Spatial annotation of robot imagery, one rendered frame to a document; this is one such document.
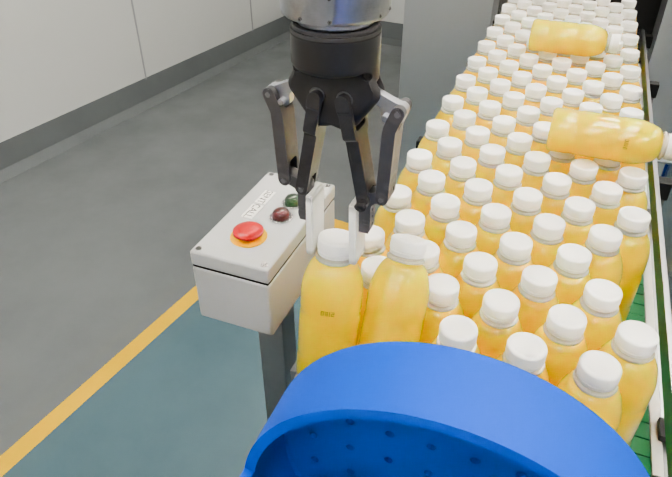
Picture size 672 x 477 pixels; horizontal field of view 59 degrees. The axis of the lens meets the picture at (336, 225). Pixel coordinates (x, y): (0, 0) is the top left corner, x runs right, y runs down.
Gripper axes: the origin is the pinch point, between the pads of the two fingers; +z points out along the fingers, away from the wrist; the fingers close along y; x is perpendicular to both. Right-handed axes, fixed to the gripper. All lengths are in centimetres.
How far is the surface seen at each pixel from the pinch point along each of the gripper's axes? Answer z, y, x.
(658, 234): 19, 36, 42
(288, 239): 7.1, -7.9, 4.8
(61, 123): 106, -234, 179
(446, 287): 9.2, 10.8, 5.7
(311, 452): 8.9, 5.5, -19.0
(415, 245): 3.2, 7.4, 3.8
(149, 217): 117, -145, 133
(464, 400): -6.3, 16.8, -22.3
